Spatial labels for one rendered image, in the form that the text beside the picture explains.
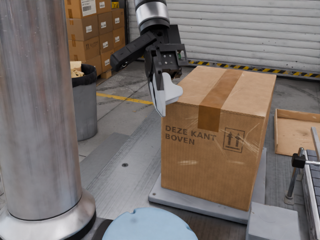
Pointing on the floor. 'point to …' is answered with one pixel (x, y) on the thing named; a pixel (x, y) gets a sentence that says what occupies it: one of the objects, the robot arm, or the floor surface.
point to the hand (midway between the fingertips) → (159, 111)
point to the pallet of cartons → (95, 34)
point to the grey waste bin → (85, 110)
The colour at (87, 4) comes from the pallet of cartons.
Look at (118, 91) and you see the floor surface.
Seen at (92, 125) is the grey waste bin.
